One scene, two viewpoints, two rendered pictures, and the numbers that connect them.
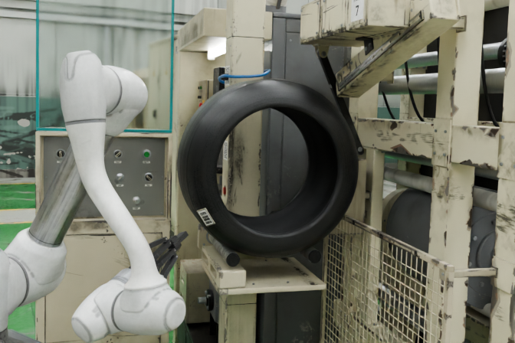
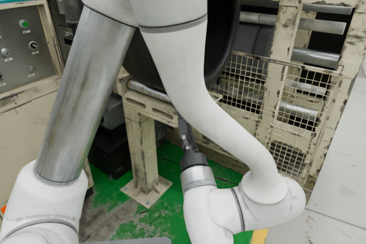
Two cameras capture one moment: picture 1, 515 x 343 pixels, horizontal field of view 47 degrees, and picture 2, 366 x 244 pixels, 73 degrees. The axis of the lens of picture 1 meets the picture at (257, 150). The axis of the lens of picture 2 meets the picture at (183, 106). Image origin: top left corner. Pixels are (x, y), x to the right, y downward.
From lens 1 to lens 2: 1.37 m
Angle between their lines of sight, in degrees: 46
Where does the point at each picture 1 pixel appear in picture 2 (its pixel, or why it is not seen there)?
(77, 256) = not seen: outside the picture
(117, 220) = (247, 144)
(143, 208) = (37, 73)
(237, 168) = not seen: hidden behind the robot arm
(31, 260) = (68, 207)
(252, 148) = not seen: hidden behind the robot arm
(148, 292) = (287, 196)
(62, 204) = (89, 133)
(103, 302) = (229, 222)
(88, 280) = (14, 147)
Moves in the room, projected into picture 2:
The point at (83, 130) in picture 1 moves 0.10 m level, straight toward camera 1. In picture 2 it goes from (199, 36) to (272, 49)
